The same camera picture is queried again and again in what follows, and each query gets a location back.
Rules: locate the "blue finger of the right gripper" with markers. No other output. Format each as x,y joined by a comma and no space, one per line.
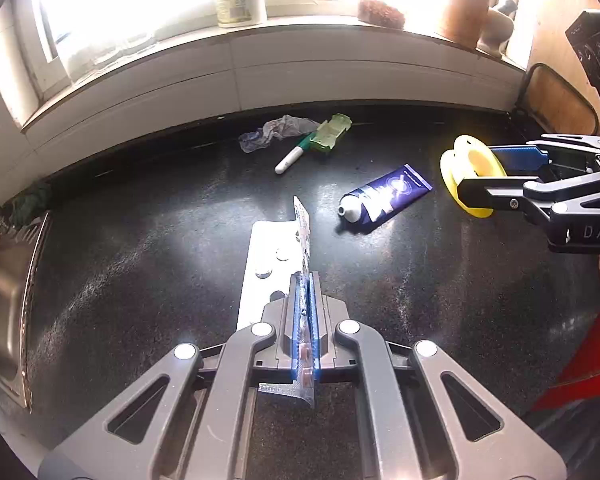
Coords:
498,193
520,158

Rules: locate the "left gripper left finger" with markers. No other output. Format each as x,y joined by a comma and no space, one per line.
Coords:
279,355

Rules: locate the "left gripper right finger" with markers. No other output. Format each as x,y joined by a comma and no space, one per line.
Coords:
332,362

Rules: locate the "yellow tape spool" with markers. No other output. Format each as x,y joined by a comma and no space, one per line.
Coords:
470,158

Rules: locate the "blister pack card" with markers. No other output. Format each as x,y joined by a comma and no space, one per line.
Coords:
277,250

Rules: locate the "blue white tube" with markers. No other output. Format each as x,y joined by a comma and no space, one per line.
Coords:
375,202

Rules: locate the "white ceramic vase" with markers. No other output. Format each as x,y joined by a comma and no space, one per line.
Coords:
498,28

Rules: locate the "brown ceramic jar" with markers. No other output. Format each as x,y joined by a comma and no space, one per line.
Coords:
462,21

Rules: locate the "green white marker tool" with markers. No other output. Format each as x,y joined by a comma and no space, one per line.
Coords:
324,139

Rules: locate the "crumpled blue grey wrapper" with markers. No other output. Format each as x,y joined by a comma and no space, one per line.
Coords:
276,129

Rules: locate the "jar of red dried goods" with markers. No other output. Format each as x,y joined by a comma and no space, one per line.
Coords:
378,13

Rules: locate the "dark green cloth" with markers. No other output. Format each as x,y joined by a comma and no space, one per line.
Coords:
29,204

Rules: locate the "stainless steel sink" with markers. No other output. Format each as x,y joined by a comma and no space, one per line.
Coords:
20,252

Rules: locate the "white detergent bottle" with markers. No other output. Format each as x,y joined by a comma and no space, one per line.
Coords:
236,13

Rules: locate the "black metal frame rack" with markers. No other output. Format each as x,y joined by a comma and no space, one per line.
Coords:
548,98

